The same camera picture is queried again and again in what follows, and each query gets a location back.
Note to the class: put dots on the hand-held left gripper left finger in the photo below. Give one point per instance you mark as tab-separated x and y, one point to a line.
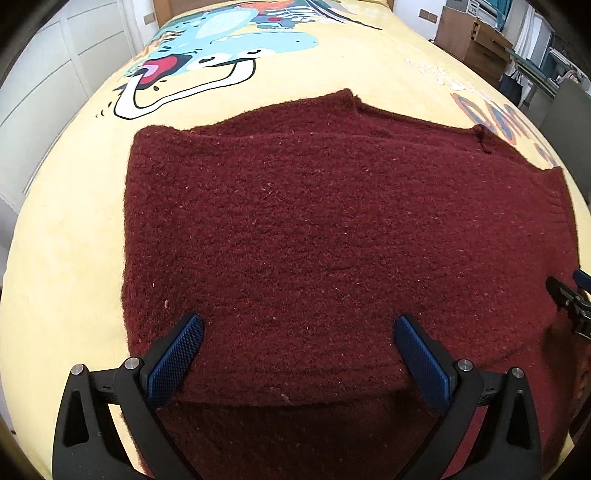
175	360

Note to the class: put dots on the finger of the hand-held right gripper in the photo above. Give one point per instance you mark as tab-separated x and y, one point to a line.
565	295
582	277

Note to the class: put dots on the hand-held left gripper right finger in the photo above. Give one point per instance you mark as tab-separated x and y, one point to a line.
422	360

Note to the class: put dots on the dark red knit sweater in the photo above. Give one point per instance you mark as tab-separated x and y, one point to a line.
314	221

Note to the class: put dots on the yellow printed dinosaur blanket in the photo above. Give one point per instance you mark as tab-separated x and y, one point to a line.
64	258

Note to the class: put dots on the dark chair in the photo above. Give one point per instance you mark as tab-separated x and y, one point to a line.
570	110

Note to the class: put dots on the dark bag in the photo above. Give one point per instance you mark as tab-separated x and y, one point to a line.
510	87

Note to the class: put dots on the glass desk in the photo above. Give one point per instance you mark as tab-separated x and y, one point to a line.
531	64

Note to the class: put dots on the wooden drawer cabinet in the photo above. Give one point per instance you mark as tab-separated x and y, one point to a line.
461	41

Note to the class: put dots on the teal curtain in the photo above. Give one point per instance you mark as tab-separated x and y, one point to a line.
501	5

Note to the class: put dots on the grey printer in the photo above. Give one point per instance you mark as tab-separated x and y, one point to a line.
475	8

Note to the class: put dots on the wooden headboard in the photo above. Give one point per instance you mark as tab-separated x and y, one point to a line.
162	9

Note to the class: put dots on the wall switch plate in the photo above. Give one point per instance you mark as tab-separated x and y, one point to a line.
427	15
148	18

